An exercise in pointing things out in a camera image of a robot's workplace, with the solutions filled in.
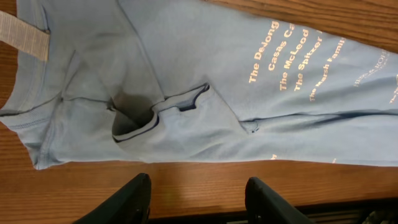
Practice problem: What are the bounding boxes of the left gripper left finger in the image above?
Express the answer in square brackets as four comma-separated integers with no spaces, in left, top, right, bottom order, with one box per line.
[74,173,152,224]

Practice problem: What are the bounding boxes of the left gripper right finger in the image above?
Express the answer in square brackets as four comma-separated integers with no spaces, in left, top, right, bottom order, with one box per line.
[245,177,314,224]

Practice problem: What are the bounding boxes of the light blue printed t-shirt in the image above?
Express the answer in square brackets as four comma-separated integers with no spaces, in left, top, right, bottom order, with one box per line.
[1,1,397,169]

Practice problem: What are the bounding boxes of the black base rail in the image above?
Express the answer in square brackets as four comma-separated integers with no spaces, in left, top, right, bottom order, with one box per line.
[149,198,397,223]

